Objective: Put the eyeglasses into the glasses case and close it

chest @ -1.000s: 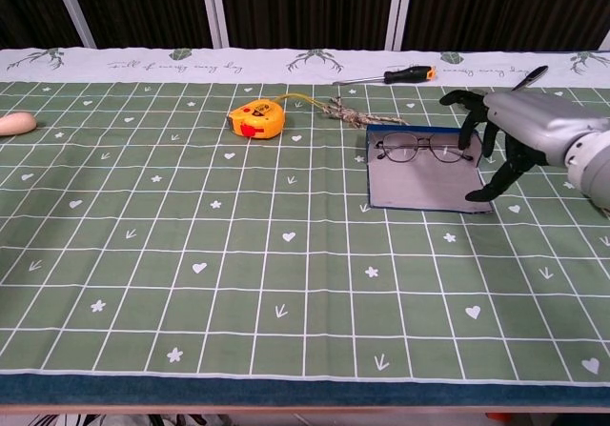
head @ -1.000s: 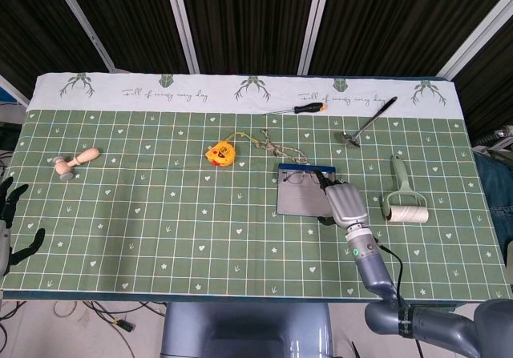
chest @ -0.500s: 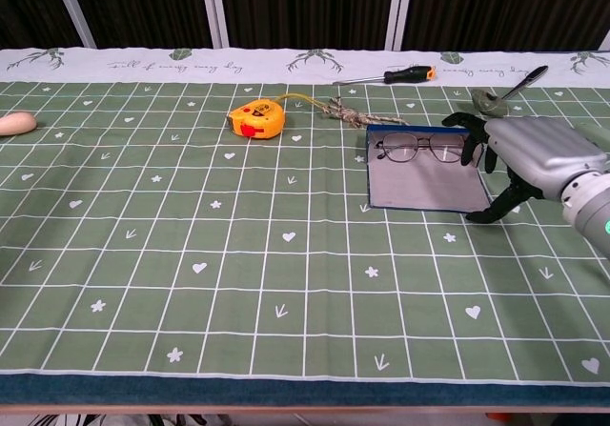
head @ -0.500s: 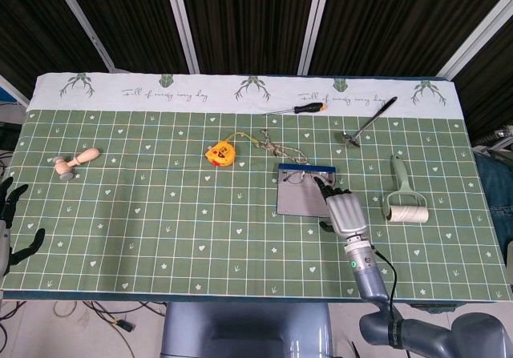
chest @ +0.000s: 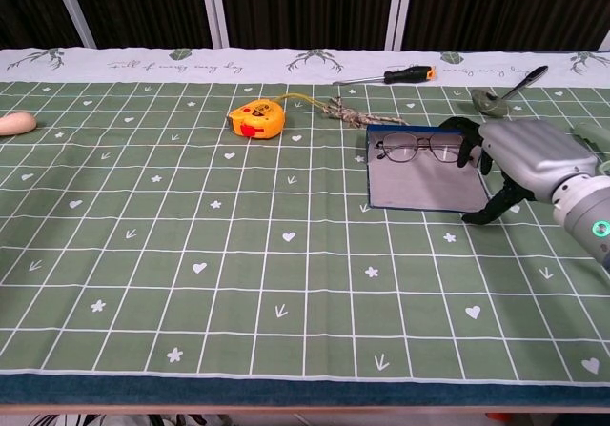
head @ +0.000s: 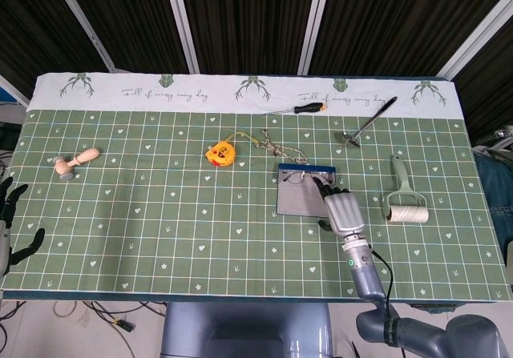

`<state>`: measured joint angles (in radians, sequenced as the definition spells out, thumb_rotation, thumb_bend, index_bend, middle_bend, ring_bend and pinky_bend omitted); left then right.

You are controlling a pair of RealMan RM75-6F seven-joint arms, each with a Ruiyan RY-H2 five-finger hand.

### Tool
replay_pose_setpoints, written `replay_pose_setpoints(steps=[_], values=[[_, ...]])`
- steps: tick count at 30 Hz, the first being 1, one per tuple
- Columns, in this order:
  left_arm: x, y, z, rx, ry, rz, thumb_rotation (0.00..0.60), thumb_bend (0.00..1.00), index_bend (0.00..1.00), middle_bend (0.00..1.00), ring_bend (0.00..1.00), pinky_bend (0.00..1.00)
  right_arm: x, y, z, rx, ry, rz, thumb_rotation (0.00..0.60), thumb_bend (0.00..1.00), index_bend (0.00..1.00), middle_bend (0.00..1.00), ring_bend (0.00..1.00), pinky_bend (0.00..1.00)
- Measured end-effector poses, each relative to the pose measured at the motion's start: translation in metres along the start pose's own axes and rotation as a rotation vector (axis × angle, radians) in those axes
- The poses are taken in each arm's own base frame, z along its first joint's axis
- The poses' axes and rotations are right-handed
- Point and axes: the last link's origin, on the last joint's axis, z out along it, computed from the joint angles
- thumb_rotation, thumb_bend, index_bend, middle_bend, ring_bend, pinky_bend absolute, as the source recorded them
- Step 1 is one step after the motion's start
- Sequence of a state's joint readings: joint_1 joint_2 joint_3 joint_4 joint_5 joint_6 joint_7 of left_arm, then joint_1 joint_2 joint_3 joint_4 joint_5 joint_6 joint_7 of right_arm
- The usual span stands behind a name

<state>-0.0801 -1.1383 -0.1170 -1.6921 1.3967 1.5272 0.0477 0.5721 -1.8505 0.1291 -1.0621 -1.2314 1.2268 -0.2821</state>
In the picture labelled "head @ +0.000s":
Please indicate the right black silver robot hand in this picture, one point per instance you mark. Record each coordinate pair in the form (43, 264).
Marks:
(344, 214)

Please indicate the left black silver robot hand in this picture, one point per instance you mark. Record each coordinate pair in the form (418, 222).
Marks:
(3, 246)

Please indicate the grey pouch with blue edge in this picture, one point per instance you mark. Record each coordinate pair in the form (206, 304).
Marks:
(300, 202)

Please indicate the wire-frame eyeglasses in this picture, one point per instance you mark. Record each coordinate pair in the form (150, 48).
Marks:
(294, 178)

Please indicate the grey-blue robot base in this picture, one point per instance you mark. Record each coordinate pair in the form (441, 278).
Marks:
(248, 326)

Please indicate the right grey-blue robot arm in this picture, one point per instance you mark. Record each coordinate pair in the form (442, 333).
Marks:
(368, 278)

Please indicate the green lint roller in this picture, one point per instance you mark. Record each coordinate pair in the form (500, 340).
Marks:
(406, 214)

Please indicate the wooden mallet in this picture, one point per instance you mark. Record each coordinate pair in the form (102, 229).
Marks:
(86, 156)

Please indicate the white blue panel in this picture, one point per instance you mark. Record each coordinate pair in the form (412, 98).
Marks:
(12, 111)

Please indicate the yellow tape measure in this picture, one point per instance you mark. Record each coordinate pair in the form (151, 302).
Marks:
(220, 154)

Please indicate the blue jeans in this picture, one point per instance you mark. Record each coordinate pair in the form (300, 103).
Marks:
(497, 182)

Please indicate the green grid tablecloth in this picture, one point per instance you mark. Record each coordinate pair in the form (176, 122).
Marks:
(160, 214)

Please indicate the white partition post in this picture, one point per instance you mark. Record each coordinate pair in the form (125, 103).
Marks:
(80, 17)
(477, 33)
(180, 21)
(314, 21)

